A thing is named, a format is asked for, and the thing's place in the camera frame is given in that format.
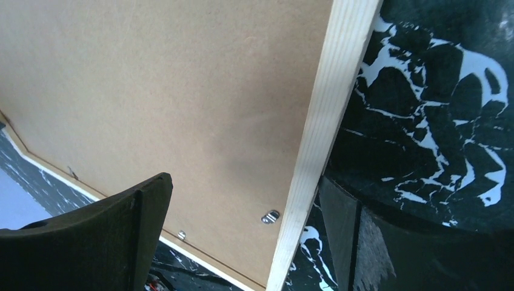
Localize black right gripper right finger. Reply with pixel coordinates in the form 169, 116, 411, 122
318, 176, 513, 290

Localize wooden picture frame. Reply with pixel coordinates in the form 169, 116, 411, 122
0, 0, 385, 291

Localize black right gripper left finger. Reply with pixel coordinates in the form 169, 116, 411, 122
1, 173, 173, 290

